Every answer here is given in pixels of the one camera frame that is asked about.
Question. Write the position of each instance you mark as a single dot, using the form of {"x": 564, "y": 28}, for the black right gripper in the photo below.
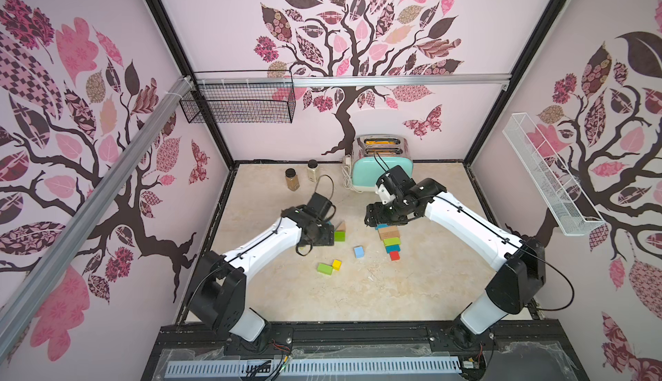
{"x": 378, "y": 218}

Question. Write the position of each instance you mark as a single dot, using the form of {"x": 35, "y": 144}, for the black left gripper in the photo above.
{"x": 326, "y": 237}

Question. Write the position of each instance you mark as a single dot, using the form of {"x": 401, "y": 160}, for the green block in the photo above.
{"x": 339, "y": 236}
{"x": 392, "y": 242}
{"x": 325, "y": 269}

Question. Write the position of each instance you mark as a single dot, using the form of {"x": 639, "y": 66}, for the natural wood plank block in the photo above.
{"x": 389, "y": 235}

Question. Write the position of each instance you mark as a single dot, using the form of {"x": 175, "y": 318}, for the light blue cube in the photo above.
{"x": 359, "y": 252}

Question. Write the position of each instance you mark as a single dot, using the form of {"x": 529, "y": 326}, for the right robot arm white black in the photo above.
{"x": 519, "y": 264}

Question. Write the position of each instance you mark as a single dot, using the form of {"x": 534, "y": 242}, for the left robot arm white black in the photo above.
{"x": 217, "y": 296}

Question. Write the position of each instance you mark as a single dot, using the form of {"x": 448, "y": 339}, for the brown spice jar black lid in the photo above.
{"x": 291, "y": 178}

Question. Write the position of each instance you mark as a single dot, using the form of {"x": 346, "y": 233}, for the mint green toaster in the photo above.
{"x": 373, "y": 155}

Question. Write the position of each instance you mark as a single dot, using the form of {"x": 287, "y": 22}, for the beige spice jar black lid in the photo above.
{"x": 313, "y": 171}

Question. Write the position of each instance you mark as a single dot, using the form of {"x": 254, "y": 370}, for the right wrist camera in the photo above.
{"x": 384, "y": 194}

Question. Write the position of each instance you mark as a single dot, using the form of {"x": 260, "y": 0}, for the black wire basket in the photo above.
{"x": 247, "y": 96}

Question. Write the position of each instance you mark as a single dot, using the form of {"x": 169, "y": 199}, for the aluminium rail back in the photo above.
{"x": 343, "y": 81}

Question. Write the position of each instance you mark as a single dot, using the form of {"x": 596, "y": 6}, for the aluminium rail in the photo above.
{"x": 343, "y": 81}
{"x": 33, "y": 291}

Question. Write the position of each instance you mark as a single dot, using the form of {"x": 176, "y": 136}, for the white cable duct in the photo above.
{"x": 310, "y": 368}

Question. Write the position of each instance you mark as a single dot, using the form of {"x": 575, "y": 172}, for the white wire shelf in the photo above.
{"x": 560, "y": 189}

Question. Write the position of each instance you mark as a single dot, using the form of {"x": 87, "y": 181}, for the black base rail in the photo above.
{"x": 440, "y": 336}

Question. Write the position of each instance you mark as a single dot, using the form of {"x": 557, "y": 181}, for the aluminium rail left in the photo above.
{"x": 33, "y": 291}

